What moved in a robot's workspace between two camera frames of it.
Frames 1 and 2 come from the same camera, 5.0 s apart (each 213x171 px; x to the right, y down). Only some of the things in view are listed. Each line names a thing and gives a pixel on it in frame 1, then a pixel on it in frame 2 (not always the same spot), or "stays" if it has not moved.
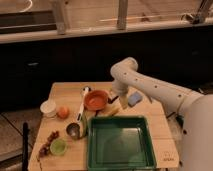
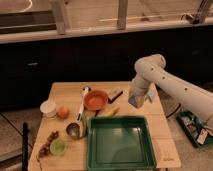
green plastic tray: (120, 143) stays
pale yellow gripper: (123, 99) to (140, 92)
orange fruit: (63, 112) stays
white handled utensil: (85, 90) stays
